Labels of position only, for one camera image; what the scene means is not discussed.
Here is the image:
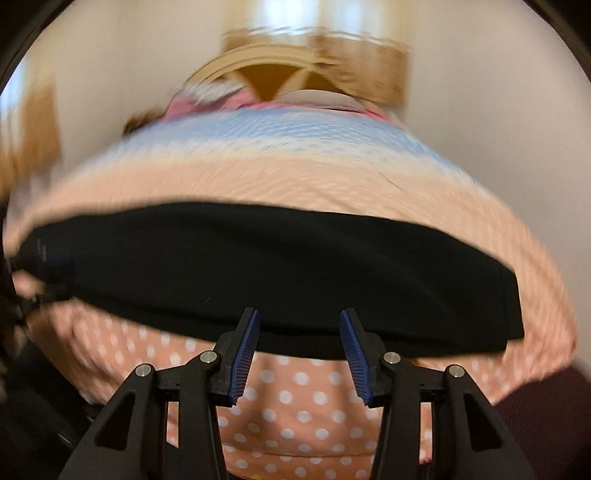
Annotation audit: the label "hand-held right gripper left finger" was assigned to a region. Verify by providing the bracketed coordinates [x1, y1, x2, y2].
[58, 307, 260, 480]

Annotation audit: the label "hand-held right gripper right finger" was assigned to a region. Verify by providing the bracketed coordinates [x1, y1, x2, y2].
[338, 308, 536, 480]

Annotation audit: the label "black pants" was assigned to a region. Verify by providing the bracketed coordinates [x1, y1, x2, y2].
[21, 200, 526, 358]

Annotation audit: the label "pink polka-dot bed blanket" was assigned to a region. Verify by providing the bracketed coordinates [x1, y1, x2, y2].
[0, 104, 580, 480]

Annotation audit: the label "brown wooden furniture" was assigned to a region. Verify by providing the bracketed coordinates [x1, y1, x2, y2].
[0, 83, 63, 195]

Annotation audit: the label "dark cloth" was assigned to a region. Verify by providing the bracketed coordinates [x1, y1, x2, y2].
[492, 355, 591, 480]

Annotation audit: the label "brown patterned bag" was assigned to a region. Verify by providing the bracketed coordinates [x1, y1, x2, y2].
[122, 108, 167, 137]

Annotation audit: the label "folded pink blanket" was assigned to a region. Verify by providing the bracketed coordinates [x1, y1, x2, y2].
[164, 89, 259, 121]

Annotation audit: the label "striped pillow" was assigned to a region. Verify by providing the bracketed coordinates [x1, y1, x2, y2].
[277, 90, 370, 114]

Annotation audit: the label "grey floral pillow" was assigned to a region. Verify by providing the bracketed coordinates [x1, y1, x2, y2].
[185, 82, 246, 100]

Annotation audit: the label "cream and brown wooden headboard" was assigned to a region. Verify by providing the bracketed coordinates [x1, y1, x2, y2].
[187, 53, 365, 103]

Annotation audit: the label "beige patterned curtain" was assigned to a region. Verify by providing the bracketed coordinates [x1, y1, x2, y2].
[222, 0, 411, 108]

